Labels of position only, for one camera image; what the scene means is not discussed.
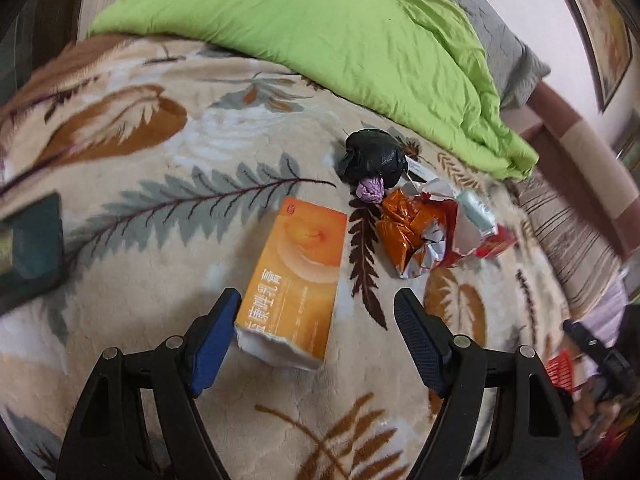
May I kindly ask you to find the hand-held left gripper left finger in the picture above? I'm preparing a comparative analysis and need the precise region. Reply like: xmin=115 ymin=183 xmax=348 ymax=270
xmin=56 ymin=287 xmax=243 ymax=480

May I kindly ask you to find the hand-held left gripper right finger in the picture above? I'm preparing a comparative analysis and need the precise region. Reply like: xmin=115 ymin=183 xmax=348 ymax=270
xmin=394 ymin=287 xmax=585 ymax=480

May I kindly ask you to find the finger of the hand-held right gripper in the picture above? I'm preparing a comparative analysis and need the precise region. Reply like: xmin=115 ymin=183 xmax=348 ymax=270
xmin=563 ymin=319 xmax=631 ymax=401

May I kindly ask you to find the orange and white wrapper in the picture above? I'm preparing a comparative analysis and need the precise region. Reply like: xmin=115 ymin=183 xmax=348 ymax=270
xmin=375 ymin=187 xmax=451 ymax=281

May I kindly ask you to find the orange cardboard box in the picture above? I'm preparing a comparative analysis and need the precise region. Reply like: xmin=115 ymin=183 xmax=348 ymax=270
xmin=234 ymin=196 xmax=348 ymax=372

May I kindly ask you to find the person's right hand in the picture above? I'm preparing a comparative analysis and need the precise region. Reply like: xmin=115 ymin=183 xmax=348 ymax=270
xmin=570 ymin=380 xmax=626 ymax=442

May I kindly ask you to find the lilac cloth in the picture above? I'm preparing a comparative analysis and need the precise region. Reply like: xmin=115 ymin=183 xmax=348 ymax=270
xmin=585 ymin=290 xmax=632 ymax=347

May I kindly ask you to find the red plastic basket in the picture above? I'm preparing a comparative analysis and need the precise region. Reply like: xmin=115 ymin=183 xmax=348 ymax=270
xmin=547 ymin=347 xmax=582 ymax=397

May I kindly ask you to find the leaf printed blanket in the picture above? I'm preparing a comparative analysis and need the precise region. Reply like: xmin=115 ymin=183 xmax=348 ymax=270
xmin=0 ymin=35 xmax=626 ymax=480

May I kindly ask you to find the striped bed sheet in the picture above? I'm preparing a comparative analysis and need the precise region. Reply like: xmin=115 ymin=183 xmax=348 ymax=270
xmin=515 ymin=175 xmax=626 ymax=318

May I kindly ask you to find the red box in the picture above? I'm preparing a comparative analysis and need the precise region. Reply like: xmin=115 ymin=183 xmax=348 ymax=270
xmin=470 ymin=225 xmax=518 ymax=261

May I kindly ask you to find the red foil wrapper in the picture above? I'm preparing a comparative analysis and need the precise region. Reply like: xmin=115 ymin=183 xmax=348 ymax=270
xmin=420 ymin=180 xmax=473 ymax=267

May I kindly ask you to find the pale teal packet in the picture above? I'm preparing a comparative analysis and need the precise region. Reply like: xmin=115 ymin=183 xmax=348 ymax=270
xmin=457 ymin=189 xmax=498 ymax=238

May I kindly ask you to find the purple crumpled paper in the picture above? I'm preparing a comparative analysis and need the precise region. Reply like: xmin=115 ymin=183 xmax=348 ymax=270
xmin=356 ymin=175 xmax=387 ymax=205

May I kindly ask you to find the black plastic bag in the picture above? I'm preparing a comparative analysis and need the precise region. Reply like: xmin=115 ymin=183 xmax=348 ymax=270
xmin=336 ymin=129 xmax=408 ymax=192

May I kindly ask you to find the brown headboard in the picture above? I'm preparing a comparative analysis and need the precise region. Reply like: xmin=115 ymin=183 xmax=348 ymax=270
xmin=500 ymin=80 xmax=640 ymax=261

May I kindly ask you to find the black smartphone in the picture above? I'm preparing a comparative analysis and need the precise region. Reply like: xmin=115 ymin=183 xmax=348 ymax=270
xmin=0 ymin=191 xmax=71 ymax=313

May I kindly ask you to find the grey quilted pillow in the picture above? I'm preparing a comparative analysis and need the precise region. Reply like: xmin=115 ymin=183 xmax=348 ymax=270
xmin=430 ymin=0 xmax=551 ymax=110

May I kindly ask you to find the green quilt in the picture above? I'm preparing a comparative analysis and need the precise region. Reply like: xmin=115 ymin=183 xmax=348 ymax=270
xmin=89 ymin=0 xmax=540 ymax=181

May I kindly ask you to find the stained glass door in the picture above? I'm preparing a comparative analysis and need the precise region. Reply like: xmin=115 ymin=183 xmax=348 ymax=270
xmin=0 ymin=0 xmax=95 ymax=106

